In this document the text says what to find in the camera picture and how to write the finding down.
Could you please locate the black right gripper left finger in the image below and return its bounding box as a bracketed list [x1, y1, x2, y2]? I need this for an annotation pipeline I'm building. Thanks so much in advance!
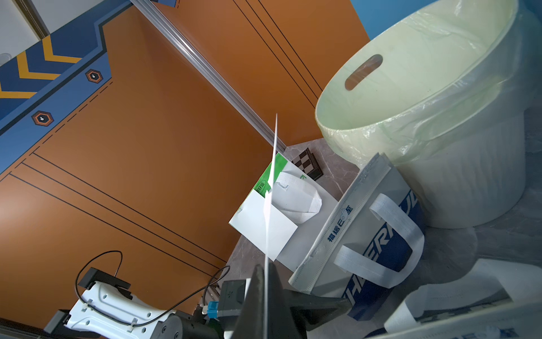
[232, 265, 266, 338]

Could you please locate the pale green trash bin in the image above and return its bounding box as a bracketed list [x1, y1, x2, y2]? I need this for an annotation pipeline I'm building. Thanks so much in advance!
[316, 1, 541, 229]

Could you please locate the aluminium corner post left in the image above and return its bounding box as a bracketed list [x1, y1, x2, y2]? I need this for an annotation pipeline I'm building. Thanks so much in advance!
[132, 0, 287, 153]

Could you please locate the blue white bag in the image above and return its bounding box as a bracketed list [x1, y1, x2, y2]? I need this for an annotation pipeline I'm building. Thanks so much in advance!
[369, 259, 541, 338]
[289, 154, 426, 321]

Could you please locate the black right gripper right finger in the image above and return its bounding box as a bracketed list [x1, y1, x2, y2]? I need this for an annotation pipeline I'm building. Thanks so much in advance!
[266, 263, 306, 339]

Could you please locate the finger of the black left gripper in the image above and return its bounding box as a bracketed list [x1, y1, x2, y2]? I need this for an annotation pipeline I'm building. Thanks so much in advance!
[287, 290, 351, 329]

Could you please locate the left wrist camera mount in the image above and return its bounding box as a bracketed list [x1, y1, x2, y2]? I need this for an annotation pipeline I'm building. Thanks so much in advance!
[203, 278, 251, 333]

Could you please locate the white receipt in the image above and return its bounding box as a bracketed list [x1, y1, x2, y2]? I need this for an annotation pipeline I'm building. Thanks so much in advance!
[229, 190, 298, 261]
[263, 114, 278, 339]

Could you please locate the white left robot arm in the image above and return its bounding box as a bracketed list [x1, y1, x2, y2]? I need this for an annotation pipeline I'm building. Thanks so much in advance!
[45, 264, 351, 338]

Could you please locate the green white paper bag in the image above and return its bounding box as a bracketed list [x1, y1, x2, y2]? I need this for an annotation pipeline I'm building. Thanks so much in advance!
[252, 153, 337, 271]

